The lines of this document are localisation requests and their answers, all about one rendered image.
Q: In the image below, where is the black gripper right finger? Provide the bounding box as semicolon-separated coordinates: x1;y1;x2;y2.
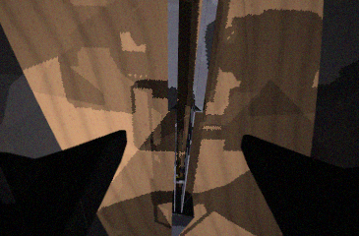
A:
240;135;359;236

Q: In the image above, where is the light brown wooden board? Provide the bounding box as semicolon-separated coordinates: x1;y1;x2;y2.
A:
0;0;325;236

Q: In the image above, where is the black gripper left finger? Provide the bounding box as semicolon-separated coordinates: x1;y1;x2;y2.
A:
0;130;127;236

